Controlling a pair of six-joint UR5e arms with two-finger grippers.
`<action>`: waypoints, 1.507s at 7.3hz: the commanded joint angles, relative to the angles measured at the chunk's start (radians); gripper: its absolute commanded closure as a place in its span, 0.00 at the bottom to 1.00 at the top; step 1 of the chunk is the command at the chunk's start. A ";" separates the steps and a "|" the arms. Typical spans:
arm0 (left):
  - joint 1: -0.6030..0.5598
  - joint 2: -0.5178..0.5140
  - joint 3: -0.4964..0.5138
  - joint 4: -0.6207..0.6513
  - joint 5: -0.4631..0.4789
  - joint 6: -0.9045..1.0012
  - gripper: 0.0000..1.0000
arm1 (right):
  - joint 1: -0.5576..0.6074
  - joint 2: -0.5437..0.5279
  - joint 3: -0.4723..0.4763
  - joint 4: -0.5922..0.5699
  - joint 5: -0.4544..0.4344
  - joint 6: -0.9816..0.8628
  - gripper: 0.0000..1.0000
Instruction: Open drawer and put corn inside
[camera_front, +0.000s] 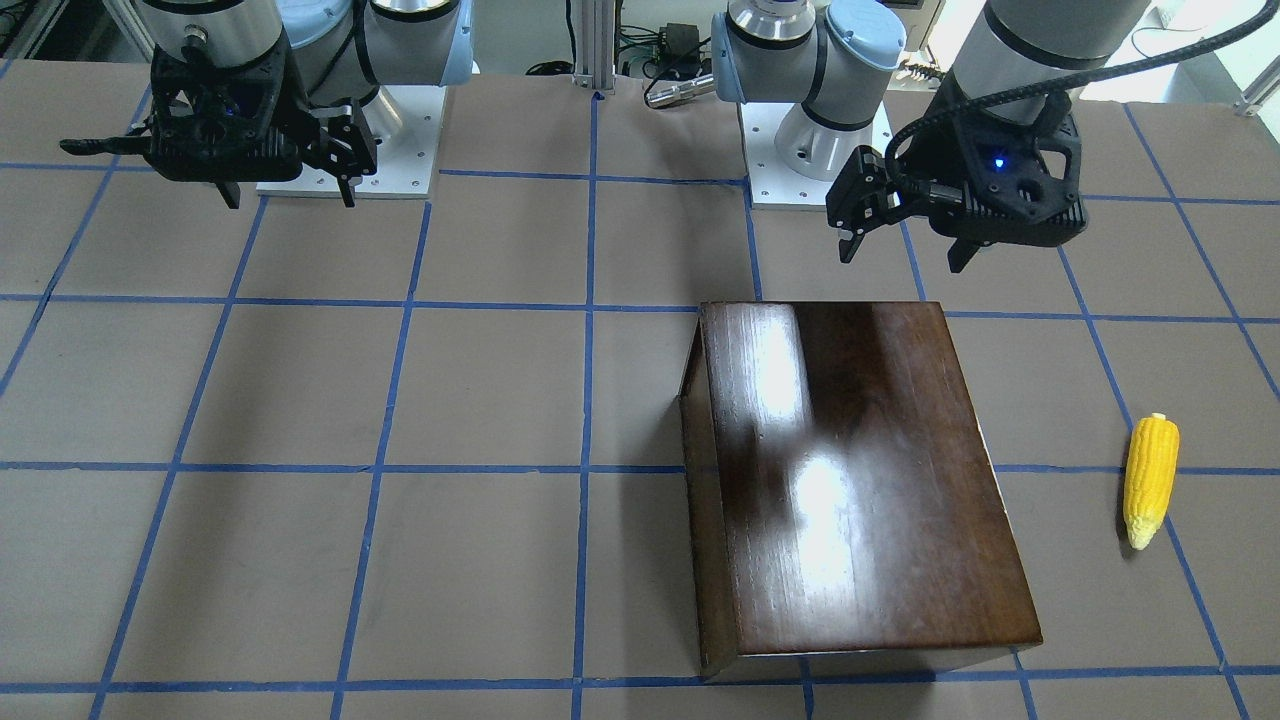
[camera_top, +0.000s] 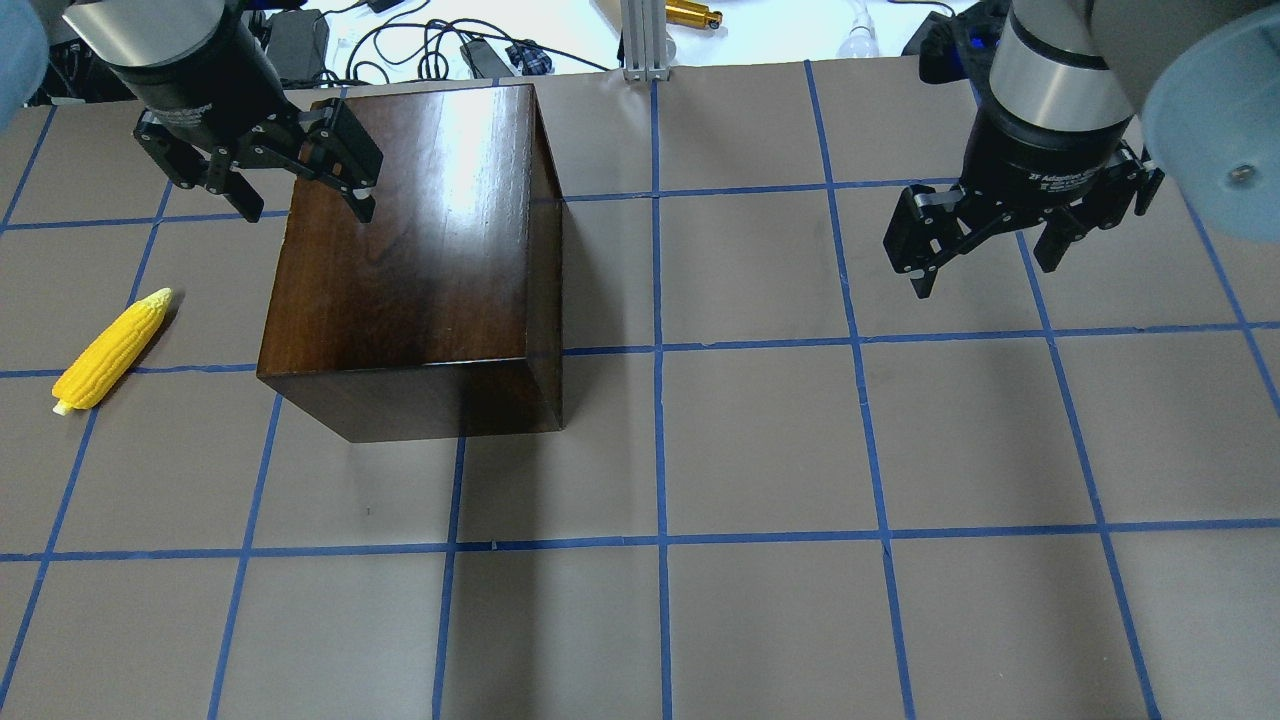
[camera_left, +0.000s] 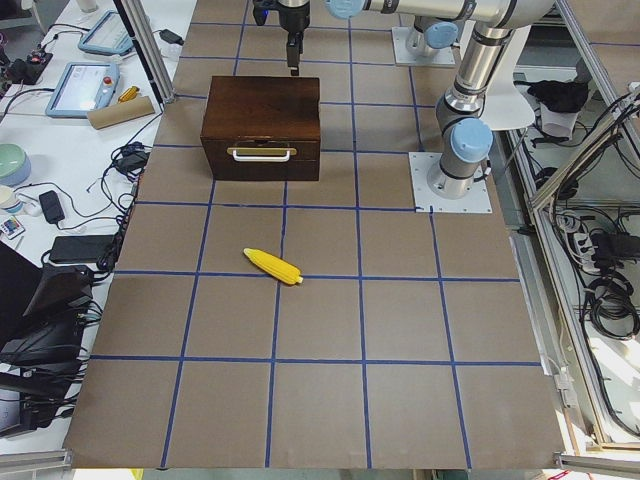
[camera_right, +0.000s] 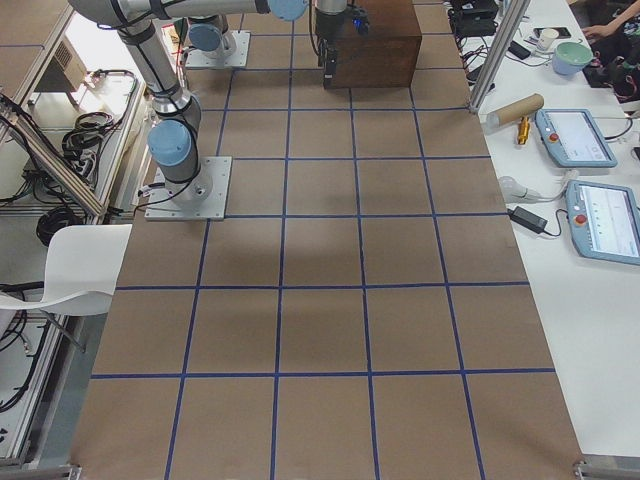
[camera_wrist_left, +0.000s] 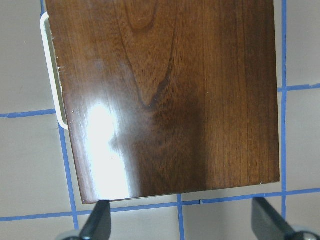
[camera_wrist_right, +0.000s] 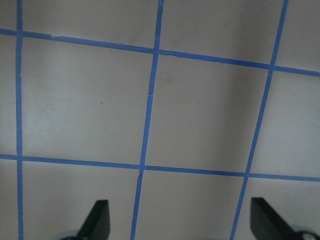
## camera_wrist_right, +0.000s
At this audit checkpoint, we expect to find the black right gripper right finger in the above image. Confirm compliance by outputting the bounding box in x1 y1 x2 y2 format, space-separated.
250 197 298 240

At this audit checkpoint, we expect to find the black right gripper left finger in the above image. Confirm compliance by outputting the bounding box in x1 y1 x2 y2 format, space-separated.
77 200 111 240

